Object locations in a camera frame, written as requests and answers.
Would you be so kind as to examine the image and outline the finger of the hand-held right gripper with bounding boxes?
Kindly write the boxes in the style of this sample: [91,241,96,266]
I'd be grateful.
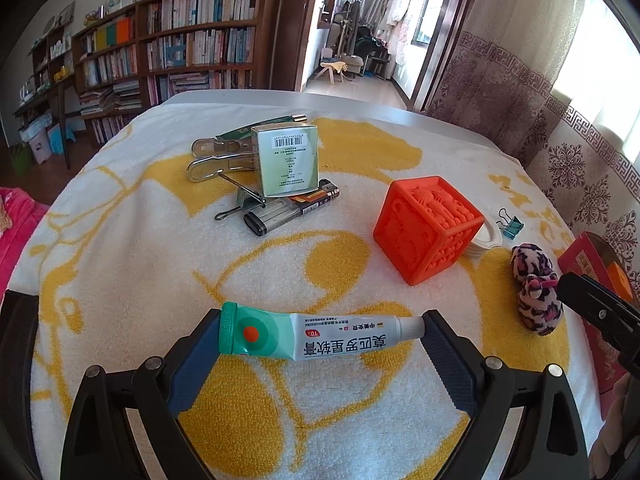
[556,271,640,376]

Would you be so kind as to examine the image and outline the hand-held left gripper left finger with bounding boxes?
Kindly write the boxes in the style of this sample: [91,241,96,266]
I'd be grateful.
[60,308,226,480]

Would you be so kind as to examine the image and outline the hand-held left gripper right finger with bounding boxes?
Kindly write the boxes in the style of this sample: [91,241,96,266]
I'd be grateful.
[421,309,590,480]

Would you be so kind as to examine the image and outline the red box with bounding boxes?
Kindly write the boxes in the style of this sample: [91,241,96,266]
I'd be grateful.
[556,231,640,423]

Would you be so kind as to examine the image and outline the green white ointment tube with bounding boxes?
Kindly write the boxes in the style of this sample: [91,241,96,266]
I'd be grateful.
[220,301,427,362]

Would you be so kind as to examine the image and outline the black orange lighter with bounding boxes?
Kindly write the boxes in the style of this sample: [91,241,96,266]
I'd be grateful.
[242,178,341,237]

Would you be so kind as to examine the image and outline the metal clip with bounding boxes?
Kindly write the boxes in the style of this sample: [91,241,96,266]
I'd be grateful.
[186,154,261,182]
[191,137,258,158]

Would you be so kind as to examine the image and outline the person's right hand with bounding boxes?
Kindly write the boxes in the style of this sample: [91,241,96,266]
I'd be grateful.
[590,375,640,480]

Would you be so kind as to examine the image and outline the leopard print plush toy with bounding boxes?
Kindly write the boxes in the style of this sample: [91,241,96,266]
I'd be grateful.
[509,243,565,336]

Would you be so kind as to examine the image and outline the blue binder clip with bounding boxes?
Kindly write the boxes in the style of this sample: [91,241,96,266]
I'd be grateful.
[495,208,523,238]

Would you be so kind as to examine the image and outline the yellow white printed towel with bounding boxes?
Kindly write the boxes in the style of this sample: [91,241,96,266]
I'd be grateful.
[30,105,608,480]

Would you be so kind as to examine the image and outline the red embossed cube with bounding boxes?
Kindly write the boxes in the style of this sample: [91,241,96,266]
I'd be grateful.
[372,175,487,287]

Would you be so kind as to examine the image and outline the grey binder clip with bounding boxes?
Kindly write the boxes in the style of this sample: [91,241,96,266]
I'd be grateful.
[214,174,267,222]

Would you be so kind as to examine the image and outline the pink blanket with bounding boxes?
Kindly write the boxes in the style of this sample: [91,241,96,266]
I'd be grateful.
[0,187,51,301]

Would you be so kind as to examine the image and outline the white green medicine box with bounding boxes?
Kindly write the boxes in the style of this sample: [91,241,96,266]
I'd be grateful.
[250,122,321,198]

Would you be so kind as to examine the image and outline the patterned curtain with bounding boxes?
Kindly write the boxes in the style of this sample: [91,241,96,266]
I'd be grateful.
[422,0,640,241]

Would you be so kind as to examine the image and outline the blue plastic stool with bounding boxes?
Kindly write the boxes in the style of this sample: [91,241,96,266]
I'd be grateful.
[47,122,76,156]

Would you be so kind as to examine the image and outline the pink plastic bin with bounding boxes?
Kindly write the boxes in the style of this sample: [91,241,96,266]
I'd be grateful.
[27,132,51,165]

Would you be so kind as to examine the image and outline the green bin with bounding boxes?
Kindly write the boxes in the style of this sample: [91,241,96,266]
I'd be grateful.
[10,145,32,177]

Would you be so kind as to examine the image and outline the small wooden shelf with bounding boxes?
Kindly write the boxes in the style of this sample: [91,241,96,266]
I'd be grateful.
[12,25,83,171]

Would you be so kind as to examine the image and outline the small wooden stool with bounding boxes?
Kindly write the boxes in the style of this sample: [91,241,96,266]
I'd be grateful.
[320,60,351,86]

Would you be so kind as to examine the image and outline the black office chair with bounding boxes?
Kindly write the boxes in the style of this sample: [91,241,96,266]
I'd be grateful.
[357,30,391,78]

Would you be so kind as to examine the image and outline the hanging white clothes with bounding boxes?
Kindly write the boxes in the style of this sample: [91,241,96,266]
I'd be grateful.
[377,0,426,61]

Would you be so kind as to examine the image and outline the wooden bookshelf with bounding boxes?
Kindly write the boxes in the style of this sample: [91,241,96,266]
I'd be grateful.
[72,0,286,146]

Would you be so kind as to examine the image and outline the coat rack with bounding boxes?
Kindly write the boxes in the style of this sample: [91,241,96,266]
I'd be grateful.
[335,0,366,61]

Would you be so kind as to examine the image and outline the rows of books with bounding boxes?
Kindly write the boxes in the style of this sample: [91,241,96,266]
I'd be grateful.
[77,0,258,143]

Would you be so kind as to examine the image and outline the wooden door frame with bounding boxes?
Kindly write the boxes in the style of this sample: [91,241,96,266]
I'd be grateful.
[272,0,346,93]

